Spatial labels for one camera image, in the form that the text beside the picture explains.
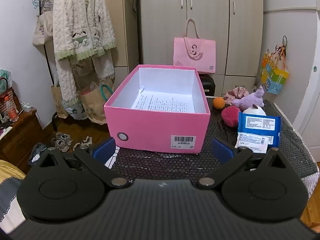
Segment dark bag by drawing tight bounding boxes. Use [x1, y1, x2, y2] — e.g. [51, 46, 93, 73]
[28, 142, 49, 165]

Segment brown paper bag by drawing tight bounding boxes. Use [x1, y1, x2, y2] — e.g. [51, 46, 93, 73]
[51, 79, 69, 119]
[79, 81, 114, 125]

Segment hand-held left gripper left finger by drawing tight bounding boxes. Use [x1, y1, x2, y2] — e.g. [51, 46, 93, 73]
[37, 137, 130, 187]

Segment white plush toy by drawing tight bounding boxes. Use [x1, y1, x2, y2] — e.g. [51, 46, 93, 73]
[242, 104, 267, 117]

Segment wooden nightstand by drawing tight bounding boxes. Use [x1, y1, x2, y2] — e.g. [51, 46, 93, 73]
[0, 109, 44, 174]

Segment orange ball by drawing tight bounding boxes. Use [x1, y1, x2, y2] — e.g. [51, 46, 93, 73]
[213, 97, 226, 110]

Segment orange drink bottle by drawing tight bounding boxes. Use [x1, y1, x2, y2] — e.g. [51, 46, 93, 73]
[5, 95, 19, 122]

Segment black metal coat rack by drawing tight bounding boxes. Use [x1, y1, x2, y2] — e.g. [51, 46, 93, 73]
[32, 0, 65, 130]

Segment colourful printed gift bag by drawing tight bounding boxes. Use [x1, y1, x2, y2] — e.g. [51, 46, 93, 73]
[260, 36, 290, 95]

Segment pink tote bag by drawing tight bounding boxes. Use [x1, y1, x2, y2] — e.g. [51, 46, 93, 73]
[173, 18, 216, 75]

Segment woven basket bag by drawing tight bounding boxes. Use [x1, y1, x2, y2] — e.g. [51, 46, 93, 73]
[0, 77, 17, 120]

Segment white green printed bag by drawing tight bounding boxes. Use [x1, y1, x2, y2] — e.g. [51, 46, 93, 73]
[62, 97, 87, 120]

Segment white wipes packet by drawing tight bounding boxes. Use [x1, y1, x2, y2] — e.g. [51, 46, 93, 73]
[235, 132, 275, 153]

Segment cream fleece pajamas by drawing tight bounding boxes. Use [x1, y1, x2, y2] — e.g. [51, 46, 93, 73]
[52, 0, 117, 120]

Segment black suitcase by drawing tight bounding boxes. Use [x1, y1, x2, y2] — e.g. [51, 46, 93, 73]
[200, 74, 216, 97]

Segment beige canvas tote bag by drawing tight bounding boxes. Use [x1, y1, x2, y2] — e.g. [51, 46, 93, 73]
[32, 0, 54, 47]

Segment teal white plastic bag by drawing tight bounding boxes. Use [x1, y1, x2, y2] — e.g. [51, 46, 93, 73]
[0, 69, 13, 92]

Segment pink strawberry plush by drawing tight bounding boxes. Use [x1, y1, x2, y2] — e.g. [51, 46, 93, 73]
[221, 105, 241, 127]

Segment pink floral cloth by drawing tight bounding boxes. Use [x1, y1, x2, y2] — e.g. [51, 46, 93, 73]
[224, 86, 250, 105]

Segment yellow grey striped blanket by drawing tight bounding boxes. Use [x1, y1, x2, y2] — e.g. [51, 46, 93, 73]
[0, 159, 28, 233]

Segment purple plush toy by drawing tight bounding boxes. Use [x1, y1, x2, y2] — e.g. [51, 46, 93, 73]
[231, 85, 265, 111]

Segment black bubble mat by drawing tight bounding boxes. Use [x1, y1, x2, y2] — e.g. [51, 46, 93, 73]
[104, 96, 319, 180]

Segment blue wipes packet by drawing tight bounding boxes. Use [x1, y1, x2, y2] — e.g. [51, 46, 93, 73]
[237, 111, 282, 148]

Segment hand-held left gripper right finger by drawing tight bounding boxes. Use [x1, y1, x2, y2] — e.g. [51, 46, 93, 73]
[196, 138, 288, 187]

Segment grey sneaker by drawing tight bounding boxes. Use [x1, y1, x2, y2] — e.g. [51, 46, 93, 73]
[51, 139, 70, 153]
[55, 132, 73, 146]

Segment beige wardrobe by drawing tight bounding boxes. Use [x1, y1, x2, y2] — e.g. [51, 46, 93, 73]
[114, 0, 264, 98]

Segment pink cardboard box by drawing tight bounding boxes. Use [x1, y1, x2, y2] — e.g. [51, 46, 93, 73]
[104, 64, 210, 153]

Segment printed paper sheet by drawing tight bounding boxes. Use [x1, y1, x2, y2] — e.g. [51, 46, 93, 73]
[131, 86, 196, 113]

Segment white door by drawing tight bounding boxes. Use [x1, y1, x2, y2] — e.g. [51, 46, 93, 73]
[292, 12, 320, 155]

